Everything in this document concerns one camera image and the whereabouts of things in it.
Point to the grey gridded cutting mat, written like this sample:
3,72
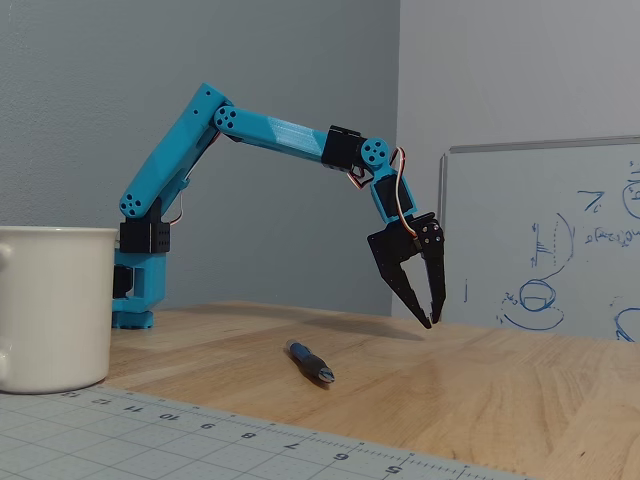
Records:
125,440

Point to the white ceramic mug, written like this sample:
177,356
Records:
55,310

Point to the blue and black pen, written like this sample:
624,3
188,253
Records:
307,361

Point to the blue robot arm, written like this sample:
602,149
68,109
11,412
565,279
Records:
165,150

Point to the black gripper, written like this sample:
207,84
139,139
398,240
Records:
395,246

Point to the whiteboard with blue drawings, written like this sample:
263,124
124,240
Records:
540,235

